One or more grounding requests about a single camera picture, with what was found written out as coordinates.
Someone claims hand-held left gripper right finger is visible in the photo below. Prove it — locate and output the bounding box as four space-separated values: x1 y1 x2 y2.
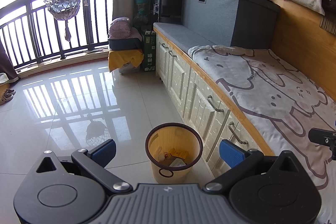
203 139 307 194

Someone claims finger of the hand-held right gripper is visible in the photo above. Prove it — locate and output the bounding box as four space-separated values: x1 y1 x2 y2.
308 128 336 147

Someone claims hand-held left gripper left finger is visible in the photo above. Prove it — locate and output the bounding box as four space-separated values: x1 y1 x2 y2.
28 139 134 194

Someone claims yellow waste bin brown rim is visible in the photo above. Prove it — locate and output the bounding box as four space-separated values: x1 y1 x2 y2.
145 123 203 184

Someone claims yellow snack packet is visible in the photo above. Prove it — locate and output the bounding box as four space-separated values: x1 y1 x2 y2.
168 149 189 159

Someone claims printed cartoon blanket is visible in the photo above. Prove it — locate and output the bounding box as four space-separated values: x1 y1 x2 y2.
188 45 336 224

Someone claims white printed bag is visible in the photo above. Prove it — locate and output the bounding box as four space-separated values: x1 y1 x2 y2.
118 61 141 74

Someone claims white embossed bench cabinet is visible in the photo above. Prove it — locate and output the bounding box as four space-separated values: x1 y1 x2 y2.
155 30 273 180

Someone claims yellow cloth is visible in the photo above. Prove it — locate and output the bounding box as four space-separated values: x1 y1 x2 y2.
108 49 145 72

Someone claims green carton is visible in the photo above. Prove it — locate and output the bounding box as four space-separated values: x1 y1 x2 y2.
142 30 157 72

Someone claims dark plastic tray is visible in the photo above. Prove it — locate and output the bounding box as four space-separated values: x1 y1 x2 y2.
108 27 144 51

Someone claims black balcony railing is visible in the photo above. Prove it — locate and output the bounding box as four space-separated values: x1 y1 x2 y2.
0 0 116 69

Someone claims pink cushion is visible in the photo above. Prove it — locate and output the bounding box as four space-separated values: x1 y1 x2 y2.
108 17 132 39

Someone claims grey bench cushion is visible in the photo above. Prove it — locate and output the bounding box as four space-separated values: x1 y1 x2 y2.
154 22 217 54

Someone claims brown curtain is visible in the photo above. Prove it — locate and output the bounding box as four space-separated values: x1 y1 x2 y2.
0 38 20 83

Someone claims grey fabric storage box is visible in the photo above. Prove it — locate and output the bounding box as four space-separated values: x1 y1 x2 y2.
181 0 281 50

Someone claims hanging net basket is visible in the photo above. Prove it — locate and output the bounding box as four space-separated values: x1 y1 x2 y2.
43 0 86 42

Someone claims green bottle pack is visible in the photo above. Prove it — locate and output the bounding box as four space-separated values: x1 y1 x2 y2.
133 0 155 28

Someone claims wooden bench frame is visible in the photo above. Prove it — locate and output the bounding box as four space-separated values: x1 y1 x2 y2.
154 0 336 157

